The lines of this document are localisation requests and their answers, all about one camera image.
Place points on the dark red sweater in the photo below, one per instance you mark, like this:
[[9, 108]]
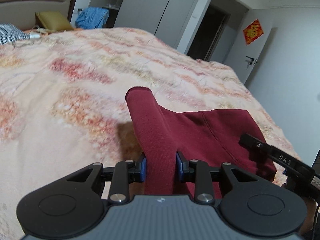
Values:
[[210, 136]]

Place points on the blue clothes pile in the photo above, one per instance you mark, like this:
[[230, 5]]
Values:
[[92, 18]]

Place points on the white bedroom door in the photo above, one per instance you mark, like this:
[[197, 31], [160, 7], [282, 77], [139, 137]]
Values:
[[236, 57]]

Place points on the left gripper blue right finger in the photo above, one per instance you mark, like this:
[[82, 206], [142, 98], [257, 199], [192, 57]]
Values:
[[181, 166]]

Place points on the red fu door decoration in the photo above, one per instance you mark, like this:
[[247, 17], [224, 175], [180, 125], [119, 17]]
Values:
[[252, 32]]

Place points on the brown padded headboard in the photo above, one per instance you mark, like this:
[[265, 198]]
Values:
[[22, 13]]

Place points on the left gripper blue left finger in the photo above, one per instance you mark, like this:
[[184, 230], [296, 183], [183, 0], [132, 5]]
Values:
[[142, 168]]

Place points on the white charger with cable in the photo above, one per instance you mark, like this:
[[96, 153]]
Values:
[[35, 34]]

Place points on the floral peach duvet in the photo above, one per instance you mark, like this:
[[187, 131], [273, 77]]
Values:
[[63, 104]]

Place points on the person's right hand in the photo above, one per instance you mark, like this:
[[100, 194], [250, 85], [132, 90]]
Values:
[[311, 204]]

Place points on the checkered blue white pillow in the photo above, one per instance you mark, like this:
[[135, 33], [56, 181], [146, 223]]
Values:
[[10, 33]]

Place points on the grey built-in wardrobe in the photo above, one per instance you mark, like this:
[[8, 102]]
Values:
[[166, 19]]

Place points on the mustard yellow pillow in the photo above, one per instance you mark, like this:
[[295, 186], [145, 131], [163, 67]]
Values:
[[53, 20]]

